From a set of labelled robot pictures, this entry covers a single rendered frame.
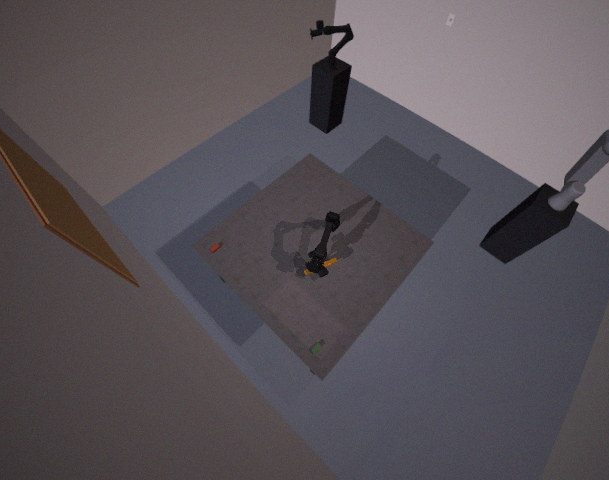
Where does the orange bar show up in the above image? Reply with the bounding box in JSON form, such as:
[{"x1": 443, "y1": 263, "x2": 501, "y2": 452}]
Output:
[{"x1": 304, "y1": 257, "x2": 338, "y2": 276}]

